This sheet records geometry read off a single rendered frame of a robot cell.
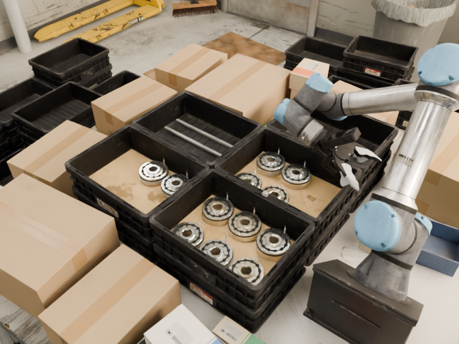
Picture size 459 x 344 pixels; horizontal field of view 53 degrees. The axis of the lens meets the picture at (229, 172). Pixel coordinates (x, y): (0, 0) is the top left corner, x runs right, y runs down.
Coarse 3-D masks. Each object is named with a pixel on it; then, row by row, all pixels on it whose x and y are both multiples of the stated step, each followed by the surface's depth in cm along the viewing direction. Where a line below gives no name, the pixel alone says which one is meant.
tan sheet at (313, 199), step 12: (252, 168) 166; (264, 180) 161; (276, 180) 161; (312, 180) 161; (288, 192) 156; (300, 192) 156; (312, 192) 156; (324, 192) 156; (336, 192) 156; (300, 204) 152; (312, 204) 152; (324, 204) 152
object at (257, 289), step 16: (224, 176) 147; (256, 192) 142; (160, 208) 137; (288, 208) 137; (160, 224) 132; (176, 240) 128; (304, 240) 129; (208, 256) 123; (288, 256) 123; (224, 272) 120; (272, 272) 119; (256, 288) 116
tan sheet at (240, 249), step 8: (200, 208) 151; (192, 216) 148; (200, 216) 148; (200, 224) 145; (208, 224) 145; (208, 232) 143; (216, 232) 143; (224, 232) 143; (224, 240) 140; (232, 240) 140; (232, 248) 138; (240, 248) 138; (248, 248) 138; (240, 256) 136; (248, 256) 136; (256, 256) 136; (264, 264) 134; (272, 264) 134; (264, 272) 131
